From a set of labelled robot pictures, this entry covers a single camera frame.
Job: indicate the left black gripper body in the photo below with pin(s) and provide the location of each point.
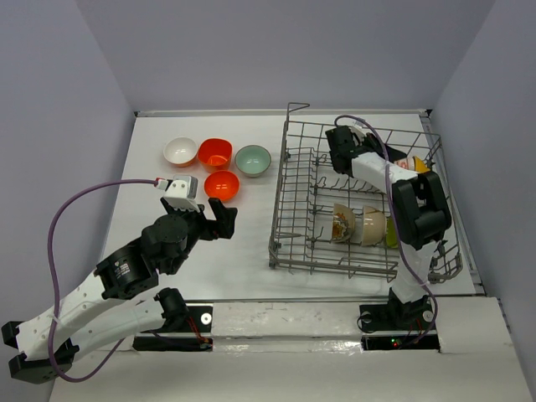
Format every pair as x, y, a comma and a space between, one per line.
203, 229

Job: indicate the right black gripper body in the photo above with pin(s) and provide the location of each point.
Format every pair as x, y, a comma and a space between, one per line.
371, 141

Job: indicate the orange round bowl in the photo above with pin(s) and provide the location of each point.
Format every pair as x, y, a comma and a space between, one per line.
222, 184

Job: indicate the red white patterned bowl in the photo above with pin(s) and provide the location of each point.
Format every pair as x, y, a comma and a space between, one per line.
407, 163

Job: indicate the beige painted ceramic bowl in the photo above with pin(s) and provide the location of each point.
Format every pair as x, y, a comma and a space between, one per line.
343, 223

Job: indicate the yellow bowl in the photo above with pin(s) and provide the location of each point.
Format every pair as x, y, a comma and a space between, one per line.
420, 166

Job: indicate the grey wire dish rack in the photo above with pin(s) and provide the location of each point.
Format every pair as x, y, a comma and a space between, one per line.
307, 189

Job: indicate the lime green bowl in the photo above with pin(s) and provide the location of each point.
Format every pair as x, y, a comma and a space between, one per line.
391, 238

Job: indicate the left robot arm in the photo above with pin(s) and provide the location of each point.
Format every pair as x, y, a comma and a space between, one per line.
83, 321

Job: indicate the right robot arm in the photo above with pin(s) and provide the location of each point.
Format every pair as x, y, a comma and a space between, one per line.
421, 216

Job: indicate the pale green ceramic bowl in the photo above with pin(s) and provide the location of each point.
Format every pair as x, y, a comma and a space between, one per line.
252, 160

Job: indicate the orange square bowl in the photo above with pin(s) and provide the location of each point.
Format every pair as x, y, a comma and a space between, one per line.
215, 154

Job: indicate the small white bowl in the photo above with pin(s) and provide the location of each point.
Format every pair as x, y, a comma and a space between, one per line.
181, 152

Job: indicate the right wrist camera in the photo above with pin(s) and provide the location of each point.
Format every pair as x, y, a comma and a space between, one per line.
359, 132

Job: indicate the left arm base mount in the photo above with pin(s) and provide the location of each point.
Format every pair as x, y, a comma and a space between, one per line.
186, 328

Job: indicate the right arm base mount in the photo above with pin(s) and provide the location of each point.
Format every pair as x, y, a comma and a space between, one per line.
394, 325

